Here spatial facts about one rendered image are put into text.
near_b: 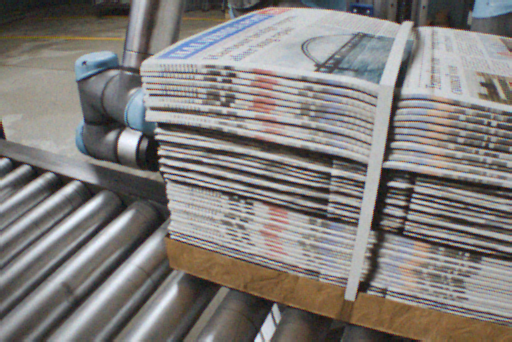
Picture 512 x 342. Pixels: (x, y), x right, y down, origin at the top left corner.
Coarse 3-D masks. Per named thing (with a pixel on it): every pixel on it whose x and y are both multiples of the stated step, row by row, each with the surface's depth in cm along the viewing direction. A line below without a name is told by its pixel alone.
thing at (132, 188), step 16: (0, 144) 71; (16, 144) 70; (16, 160) 65; (32, 160) 65; (48, 160) 65; (64, 160) 65; (80, 160) 65; (64, 176) 61; (80, 176) 60; (96, 176) 60; (112, 176) 60; (128, 176) 60; (96, 192) 59; (128, 192) 56; (144, 192) 56; (160, 192) 56; (160, 208) 54; (336, 320) 51; (400, 336) 48
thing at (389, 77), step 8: (408, 24) 39; (400, 32) 34; (408, 32) 34; (400, 40) 31; (392, 48) 29; (400, 48) 29; (392, 56) 28; (400, 56) 28; (392, 64) 27; (384, 72) 26; (392, 72) 26; (384, 80) 25; (392, 80) 25
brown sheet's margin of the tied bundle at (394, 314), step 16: (384, 304) 33; (400, 304) 32; (384, 320) 34; (400, 320) 33; (416, 320) 33; (432, 320) 32; (448, 320) 31; (464, 320) 31; (480, 320) 30; (416, 336) 34; (432, 336) 33; (448, 336) 32; (464, 336) 31; (480, 336) 31; (496, 336) 30
